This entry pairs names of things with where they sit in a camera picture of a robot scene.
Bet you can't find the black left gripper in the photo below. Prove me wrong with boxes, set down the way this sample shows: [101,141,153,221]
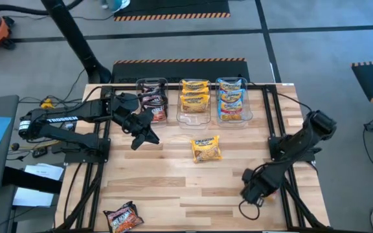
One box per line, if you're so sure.
[122,108,161,151]

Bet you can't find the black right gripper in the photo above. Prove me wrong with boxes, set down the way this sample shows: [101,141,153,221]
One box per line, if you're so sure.
[240,167,286,206]

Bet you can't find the black fire noodle pack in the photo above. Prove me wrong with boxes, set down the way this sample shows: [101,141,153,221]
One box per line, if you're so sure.
[103,201,144,233]
[141,84,166,98]
[146,103,168,124]
[141,93,168,107]

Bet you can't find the yellow creamy chicken ramen pack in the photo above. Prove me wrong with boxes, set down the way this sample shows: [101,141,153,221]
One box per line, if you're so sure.
[179,94,211,114]
[181,87,210,97]
[181,80,209,90]
[189,135,223,164]

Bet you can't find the blue beef ramen pack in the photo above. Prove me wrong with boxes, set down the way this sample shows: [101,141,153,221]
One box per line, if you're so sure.
[218,79,243,92]
[217,100,245,122]
[218,89,246,103]

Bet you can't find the clear plastic bin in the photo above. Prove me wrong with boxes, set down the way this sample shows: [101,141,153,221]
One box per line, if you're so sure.
[214,76,254,128]
[135,77,170,129]
[176,78,212,130]

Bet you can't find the yellow clamp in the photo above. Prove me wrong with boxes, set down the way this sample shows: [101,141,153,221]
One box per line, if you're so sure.
[40,98,55,110]

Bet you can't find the white paper sheet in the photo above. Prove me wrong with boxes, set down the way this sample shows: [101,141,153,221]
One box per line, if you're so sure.
[24,162,65,181]
[12,186,55,208]

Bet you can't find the black bench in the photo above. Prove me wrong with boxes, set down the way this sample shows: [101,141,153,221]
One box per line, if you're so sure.
[2,166,63,195]

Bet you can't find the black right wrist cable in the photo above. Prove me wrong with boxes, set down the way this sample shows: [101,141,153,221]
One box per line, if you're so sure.
[237,199,261,221]

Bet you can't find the black aluminium table frame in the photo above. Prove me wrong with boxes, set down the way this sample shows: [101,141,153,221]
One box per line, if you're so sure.
[55,83,332,233]

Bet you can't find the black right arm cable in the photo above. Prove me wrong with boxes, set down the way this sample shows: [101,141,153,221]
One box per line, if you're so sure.
[275,92,313,114]

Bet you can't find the black camera pole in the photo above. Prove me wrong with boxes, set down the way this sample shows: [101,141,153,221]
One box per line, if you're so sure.
[40,0,112,84]

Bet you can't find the black vacuum hose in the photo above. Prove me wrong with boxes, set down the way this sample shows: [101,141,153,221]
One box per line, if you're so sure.
[0,0,85,16]

